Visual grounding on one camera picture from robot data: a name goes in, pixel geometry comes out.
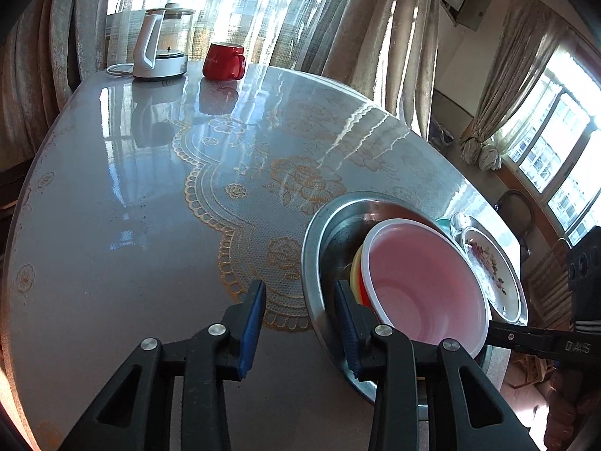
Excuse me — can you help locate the round-backed dark chair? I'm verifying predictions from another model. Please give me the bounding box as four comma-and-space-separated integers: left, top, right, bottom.
494, 190, 535, 257

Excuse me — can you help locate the sheer white curtain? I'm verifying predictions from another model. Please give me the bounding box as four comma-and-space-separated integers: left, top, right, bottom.
106, 0, 339, 71

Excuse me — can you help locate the small white floral plate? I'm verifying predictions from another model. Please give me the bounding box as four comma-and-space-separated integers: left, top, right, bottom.
459, 226, 529, 324

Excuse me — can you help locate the stainless steel bowl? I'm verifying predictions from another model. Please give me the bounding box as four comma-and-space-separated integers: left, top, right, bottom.
300, 192, 512, 407

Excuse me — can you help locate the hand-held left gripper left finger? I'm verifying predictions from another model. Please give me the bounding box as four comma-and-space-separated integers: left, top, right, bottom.
59, 279, 267, 451

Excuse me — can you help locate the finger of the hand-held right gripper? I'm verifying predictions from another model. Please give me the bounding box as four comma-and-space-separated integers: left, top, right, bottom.
487, 318, 592, 363

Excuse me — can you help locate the grey velvet curtain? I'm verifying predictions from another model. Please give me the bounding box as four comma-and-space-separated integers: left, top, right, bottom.
0, 0, 120, 165

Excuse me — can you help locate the yellow plastic bowl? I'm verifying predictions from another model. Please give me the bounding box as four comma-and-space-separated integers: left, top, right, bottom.
350, 243, 374, 308

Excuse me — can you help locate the beige velvet curtain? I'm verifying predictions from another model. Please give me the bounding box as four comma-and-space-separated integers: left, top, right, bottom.
300, 0, 444, 139

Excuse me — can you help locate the glass electric kettle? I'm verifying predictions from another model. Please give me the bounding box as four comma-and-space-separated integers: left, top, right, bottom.
131, 4, 196, 80

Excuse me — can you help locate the side window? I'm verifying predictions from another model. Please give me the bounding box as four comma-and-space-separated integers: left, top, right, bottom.
493, 42, 601, 245

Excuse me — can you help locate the red mug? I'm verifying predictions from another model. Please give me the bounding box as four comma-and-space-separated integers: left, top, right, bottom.
202, 42, 246, 80

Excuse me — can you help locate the grey woven bag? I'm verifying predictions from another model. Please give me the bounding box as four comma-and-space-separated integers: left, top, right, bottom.
428, 120, 455, 148

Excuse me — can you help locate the red plastic bowl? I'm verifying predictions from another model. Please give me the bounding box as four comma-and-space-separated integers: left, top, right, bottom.
359, 218, 489, 359

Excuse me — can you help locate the beige tied curtain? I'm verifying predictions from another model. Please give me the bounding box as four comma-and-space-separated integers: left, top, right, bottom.
459, 0, 571, 170

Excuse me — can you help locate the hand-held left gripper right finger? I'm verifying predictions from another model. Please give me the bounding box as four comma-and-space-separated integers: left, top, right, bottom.
333, 279, 545, 451

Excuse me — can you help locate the person's right hand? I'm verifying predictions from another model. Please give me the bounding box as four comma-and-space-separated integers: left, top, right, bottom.
545, 369, 580, 451

